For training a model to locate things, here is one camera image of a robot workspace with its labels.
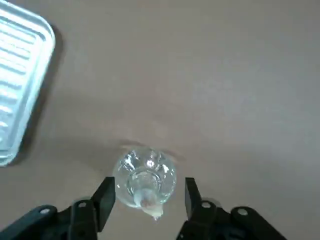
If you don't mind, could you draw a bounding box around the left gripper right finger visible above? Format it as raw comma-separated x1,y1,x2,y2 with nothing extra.
176,176,287,240

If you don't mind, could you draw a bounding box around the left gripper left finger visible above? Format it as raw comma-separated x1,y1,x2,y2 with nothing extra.
0,176,116,240

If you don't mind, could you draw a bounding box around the glass alcohol lamp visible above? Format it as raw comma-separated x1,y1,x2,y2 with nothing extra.
112,147,178,221

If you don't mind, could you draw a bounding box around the ribbed metal tray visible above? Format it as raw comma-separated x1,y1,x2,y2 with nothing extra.
0,6,56,168

